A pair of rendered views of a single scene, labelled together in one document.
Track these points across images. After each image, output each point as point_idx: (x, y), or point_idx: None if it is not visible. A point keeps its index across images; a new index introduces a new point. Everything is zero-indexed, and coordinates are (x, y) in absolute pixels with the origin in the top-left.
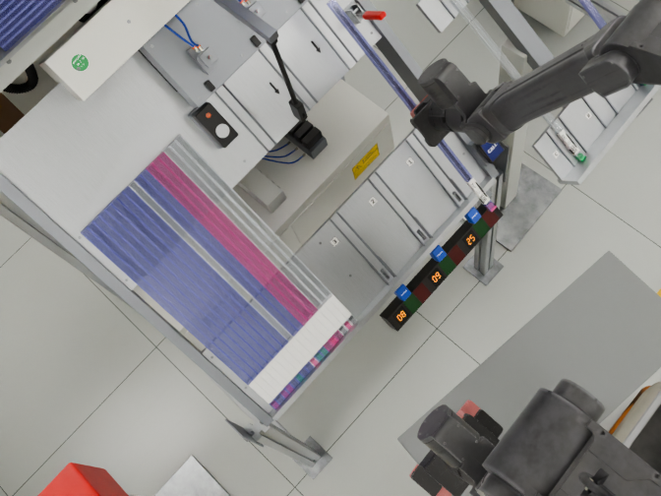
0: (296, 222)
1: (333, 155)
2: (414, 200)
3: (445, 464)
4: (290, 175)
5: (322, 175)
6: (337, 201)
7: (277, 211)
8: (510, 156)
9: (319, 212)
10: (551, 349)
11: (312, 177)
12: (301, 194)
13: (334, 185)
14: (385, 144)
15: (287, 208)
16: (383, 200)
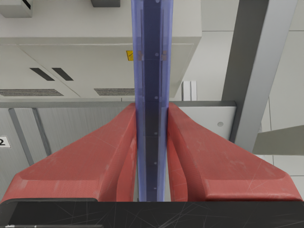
0: (29, 48)
1: (113, 23)
2: None
3: None
4: (59, 0)
5: (83, 30)
6: (100, 63)
7: (12, 21)
8: (260, 154)
9: (70, 57)
10: None
11: (73, 22)
12: (48, 27)
13: (96, 49)
14: (179, 57)
15: (22, 27)
16: (23, 152)
